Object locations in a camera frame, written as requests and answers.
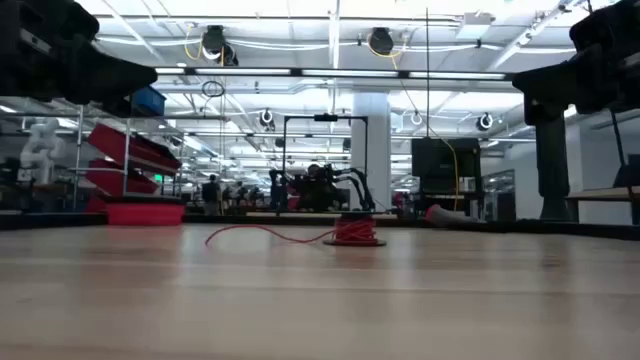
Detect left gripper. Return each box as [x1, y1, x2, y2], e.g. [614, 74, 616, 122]
[0, 0, 159, 106]

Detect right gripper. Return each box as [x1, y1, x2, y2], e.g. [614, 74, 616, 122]
[512, 0, 640, 127]

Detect red cord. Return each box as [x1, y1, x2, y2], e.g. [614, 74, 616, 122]
[204, 217, 379, 247]

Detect black plastic cord spool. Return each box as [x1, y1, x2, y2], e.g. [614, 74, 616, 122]
[322, 212, 388, 248]

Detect blue storage bin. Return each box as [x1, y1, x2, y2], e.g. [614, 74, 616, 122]
[132, 85, 167, 117]

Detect red shelf bin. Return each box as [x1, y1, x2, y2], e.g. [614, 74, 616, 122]
[84, 193, 109, 214]
[87, 123, 183, 176]
[83, 158, 161, 196]

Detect thin black slanted pole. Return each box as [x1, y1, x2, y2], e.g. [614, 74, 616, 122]
[608, 109, 627, 169]

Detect glass door cabinet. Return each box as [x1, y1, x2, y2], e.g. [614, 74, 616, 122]
[482, 168, 517, 222]

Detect red plastic bin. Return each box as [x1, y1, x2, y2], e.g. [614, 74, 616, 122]
[104, 195, 186, 227]

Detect person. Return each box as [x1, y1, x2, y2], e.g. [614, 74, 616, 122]
[299, 163, 346, 212]
[202, 173, 222, 216]

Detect black monitor cart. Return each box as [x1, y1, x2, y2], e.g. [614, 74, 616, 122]
[404, 191, 484, 220]

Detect grey glove with red cuff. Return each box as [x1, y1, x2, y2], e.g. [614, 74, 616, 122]
[424, 203, 482, 226]

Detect white building pillar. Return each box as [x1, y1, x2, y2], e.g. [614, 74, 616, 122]
[351, 92, 393, 211]

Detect long ceiling light bar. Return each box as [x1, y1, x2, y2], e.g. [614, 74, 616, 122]
[152, 66, 516, 82]

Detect metal wire shelf rack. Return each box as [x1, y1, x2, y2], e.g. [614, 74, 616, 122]
[69, 97, 186, 214]

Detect hanging black cable loop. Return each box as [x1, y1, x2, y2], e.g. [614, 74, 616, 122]
[201, 79, 227, 99]

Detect thin black hanging cable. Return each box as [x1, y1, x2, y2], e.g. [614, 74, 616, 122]
[425, 7, 431, 139]

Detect yellow hanging cable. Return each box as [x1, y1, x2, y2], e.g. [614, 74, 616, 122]
[439, 137, 461, 212]

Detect black gantry frame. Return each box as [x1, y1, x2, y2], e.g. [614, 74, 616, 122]
[281, 113, 370, 215]

